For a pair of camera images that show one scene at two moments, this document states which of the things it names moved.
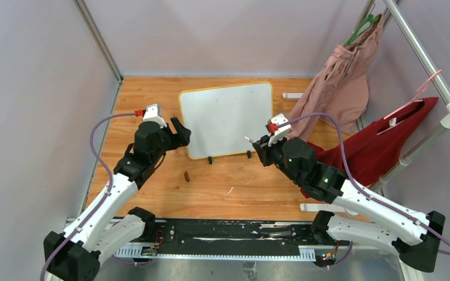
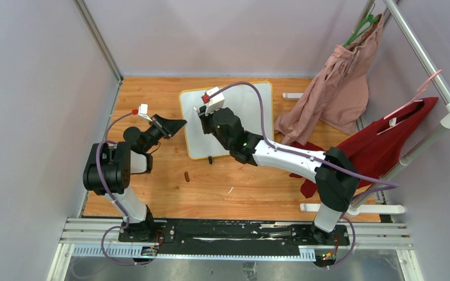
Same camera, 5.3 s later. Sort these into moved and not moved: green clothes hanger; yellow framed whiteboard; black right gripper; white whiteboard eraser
Moved: black right gripper
Not moved: green clothes hanger; white whiteboard eraser; yellow framed whiteboard
